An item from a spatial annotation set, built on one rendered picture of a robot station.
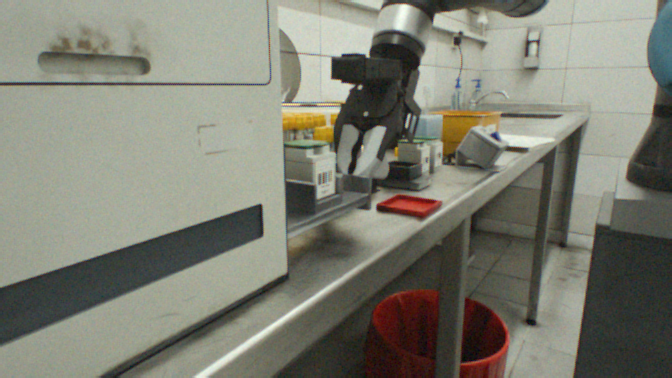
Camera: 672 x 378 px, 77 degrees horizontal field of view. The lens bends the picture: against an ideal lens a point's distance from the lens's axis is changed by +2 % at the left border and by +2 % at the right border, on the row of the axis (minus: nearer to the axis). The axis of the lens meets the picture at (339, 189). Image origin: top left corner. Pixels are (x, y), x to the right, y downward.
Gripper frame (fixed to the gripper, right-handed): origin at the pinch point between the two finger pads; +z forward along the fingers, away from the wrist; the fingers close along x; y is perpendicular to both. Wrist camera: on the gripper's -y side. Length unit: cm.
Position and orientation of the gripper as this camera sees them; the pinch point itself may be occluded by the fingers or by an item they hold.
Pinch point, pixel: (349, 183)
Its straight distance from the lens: 51.7
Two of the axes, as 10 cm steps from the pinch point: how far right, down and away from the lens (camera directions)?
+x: -8.3, -1.3, 5.4
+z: -2.7, 9.4, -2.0
